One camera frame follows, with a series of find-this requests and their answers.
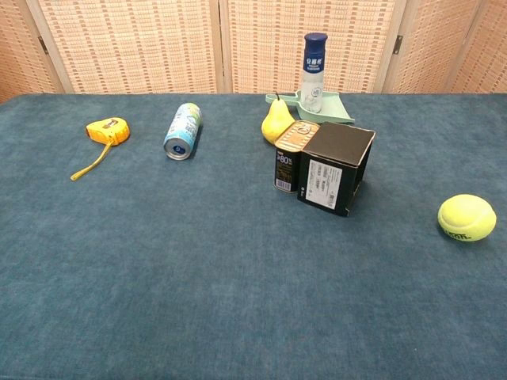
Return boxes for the black tin can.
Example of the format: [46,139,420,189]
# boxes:
[273,120,321,195]

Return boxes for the blue white drink can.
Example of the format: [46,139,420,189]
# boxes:
[163,102,204,162]

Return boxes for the yellow pear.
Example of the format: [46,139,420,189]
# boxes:
[261,92,296,144]

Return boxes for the black cardboard box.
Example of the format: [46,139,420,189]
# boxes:
[296,121,376,218]

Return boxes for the clear bottle blue cap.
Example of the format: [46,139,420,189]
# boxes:
[299,32,329,114]

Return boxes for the yellow tape measure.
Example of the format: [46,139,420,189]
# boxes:
[70,116,131,182]

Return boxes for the blue table cloth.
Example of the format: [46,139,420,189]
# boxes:
[0,93,507,380]

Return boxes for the green plastic dustpan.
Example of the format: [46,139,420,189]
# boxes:
[265,89,356,126]

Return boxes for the yellow tennis ball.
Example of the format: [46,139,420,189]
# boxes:
[437,193,497,243]

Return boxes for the woven folding screen panel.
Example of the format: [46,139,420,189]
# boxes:
[0,0,65,105]
[448,0,507,95]
[219,0,407,95]
[381,0,490,95]
[25,0,225,95]

